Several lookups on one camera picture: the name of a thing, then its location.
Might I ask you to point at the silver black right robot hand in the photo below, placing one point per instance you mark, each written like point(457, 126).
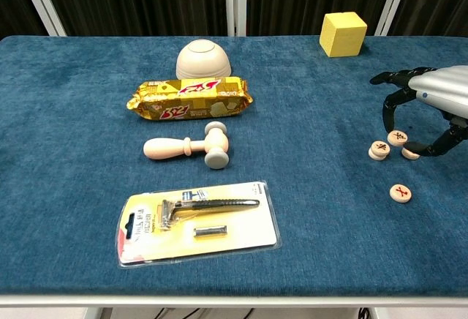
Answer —
point(442, 90)

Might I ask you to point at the wooden chess disc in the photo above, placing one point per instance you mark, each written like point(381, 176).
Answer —
point(408, 154)
point(397, 137)
point(400, 193)
point(380, 147)
point(374, 156)

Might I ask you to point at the yellow cube block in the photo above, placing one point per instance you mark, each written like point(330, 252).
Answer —
point(343, 37)

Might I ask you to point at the beige upturned bowl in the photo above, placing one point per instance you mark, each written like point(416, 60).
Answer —
point(203, 59)

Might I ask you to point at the gold biscuit packet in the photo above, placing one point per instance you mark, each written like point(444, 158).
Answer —
point(190, 99)

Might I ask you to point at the razor blister pack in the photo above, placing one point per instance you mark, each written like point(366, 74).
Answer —
point(219, 238)

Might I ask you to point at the wooden toy hammer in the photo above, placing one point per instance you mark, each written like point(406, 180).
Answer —
point(164, 149)

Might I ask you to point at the blue velvet table cloth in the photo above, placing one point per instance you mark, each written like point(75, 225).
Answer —
point(73, 150)

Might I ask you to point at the white partition frame post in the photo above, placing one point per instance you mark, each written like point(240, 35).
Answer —
point(229, 0)
point(241, 0)
point(40, 2)
point(393, 2)

